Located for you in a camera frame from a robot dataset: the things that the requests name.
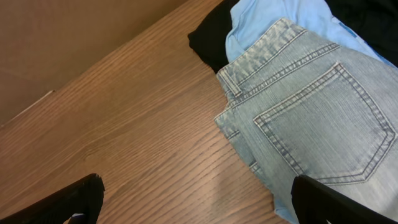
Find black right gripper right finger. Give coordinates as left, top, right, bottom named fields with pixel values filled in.
left=291, top=175, right=397, bottom=224

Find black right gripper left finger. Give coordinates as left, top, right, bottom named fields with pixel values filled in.
left=1, top=173, right=105, bottom=224

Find light blue denim jeans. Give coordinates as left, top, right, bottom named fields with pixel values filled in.
left=215, top=18, right=397, bottom=223

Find black garment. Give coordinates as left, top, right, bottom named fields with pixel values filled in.
left=188, top=0, right=397, bottom=72

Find light blue shirt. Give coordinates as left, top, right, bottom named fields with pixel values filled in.
left=225, top=0, right=397, bottom=66

